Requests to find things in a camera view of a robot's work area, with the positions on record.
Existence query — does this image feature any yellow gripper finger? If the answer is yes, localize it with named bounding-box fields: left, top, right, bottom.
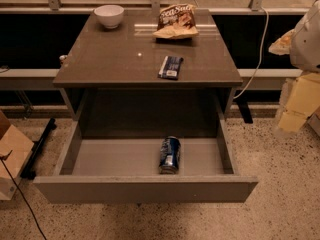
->
left=268, top=30, right=295, bottom=56
left=278, top=73, right=320, bottom=133

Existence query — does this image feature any blue pepsi can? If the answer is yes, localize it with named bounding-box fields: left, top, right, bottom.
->
left=159, top=136, right=181, bottom=174

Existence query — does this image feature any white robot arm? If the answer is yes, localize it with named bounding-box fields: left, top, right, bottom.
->
left=268, top=0, right=320, bottom=133

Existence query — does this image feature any grey cabinet counter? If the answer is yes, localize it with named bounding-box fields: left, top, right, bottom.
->
left=53, top=10, right=242, bottom=138

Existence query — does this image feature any grey open drawer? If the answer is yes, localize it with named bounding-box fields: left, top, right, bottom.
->
left=34, top=119, right=258, bottom=204

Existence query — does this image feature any brown chip bag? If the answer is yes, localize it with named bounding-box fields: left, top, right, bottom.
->
left=153, top=4, right=198, bottom=40

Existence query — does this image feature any blue snack packet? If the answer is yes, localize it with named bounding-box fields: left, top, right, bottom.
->
left=158, top=56, right=184, bottom=80

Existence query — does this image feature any white ceramic bowl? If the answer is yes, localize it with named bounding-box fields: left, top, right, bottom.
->
left=94, top=5, right=124, bottom=29

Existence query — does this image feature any small metal knob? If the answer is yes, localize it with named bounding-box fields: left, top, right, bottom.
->
left=59, top=55, right=68, bottom=65

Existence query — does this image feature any black bar on floor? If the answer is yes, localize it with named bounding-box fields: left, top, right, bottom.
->
left=20, top=118, right=56, bottom=180

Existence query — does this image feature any cardboard box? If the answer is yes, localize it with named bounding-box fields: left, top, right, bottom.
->
left=0, top=111, right=34, bottom=200

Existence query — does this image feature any white cable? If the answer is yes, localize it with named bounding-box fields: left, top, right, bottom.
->
left=232, top=7, right=270, bottom=101

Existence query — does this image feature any black cable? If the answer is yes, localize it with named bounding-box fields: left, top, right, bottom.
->
left=0, top=155, right=48, bottom=240

